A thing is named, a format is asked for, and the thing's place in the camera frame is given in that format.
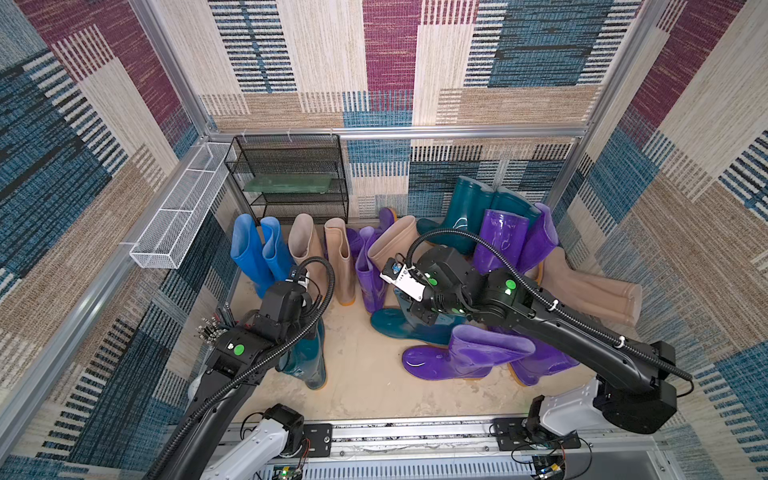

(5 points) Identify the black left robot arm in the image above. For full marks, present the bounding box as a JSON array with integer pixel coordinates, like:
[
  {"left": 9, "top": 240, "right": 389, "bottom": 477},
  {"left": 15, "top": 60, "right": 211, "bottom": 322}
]
[{"left": 145, "top": 256, "right": 335, "bottom": 479}]

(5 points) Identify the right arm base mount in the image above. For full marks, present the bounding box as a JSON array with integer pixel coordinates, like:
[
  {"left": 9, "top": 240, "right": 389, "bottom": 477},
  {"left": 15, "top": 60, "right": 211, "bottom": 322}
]
[{"left": 489, "top": 378, "right": 611, "bottom": 451}]

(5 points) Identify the black wire mesh shelf rack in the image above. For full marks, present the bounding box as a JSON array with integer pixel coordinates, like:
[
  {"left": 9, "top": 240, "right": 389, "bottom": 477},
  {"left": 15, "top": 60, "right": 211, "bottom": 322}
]
[{"left": 225, "top": 134, "right": 349, "bottom": 225}]

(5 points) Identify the white wire mesh basket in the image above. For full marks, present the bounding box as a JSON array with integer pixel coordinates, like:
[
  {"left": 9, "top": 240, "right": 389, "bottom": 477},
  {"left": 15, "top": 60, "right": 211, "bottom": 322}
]
[{"left": 130, "top": 142, "right": 230, "bottom": 269}]

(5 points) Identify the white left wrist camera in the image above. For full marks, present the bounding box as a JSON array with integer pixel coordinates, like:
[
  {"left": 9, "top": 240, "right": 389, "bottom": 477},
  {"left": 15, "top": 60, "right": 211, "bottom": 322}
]
[{"left": 287, "top": 265, "right": 310, "bottom": 291}]

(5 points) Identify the green tray on rack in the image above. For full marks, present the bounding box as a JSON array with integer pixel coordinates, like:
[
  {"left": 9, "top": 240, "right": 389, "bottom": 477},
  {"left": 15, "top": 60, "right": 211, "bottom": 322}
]
[{"left": 243, "top": 174, "right": 333, "bottom": 194}]

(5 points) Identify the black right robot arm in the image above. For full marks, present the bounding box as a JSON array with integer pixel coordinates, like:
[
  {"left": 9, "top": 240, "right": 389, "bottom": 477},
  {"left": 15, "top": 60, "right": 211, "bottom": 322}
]
[{"left": 381, "top": 229, "right": 693, "bottom": 439}]

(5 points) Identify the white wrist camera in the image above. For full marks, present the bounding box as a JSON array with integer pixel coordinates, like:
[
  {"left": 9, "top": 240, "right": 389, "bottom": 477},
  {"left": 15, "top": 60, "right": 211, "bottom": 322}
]
[
  {"left": 380, "top": 258, "right": 426, "bottom": 302},
  {"left": 287, "top": 265, "right": 310, "bottom": 291}
]

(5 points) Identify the purple rain boot front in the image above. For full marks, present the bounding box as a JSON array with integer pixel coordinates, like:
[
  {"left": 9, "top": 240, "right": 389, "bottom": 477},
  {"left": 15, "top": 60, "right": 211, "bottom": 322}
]
[{"left": 401, "top": 325, "right": 536, "bottom": 381}]

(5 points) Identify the beige rain boot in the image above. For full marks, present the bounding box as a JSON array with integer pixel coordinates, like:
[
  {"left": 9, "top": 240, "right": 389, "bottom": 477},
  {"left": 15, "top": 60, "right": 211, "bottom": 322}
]
[
  {"left": 368, "top": 215, "right": 419, "bottom": 308},
  {"left": 288, "top": 213, "right": 328, "bottom": 298},
  {"left": 324, "top": 218, "right": 356, "bottom": 306}
]

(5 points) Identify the red pen holder cup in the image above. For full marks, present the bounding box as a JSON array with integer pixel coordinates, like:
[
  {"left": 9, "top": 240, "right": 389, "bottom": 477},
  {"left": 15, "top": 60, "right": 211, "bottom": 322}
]
[{"left": 197, "top": 302, "right": 237, "bottom": 346}]

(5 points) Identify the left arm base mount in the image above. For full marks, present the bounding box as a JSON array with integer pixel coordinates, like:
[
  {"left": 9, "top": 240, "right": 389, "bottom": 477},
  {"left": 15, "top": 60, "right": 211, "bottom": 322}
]
[{"left": 201, "top": 404, "right": 333, "bottom": 479}]

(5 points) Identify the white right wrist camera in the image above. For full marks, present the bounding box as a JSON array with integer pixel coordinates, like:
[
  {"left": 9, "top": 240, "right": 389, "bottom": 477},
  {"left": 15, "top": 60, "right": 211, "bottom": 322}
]
[{"left": 380, "top": 258, "right": 426, "bottom": 302}]

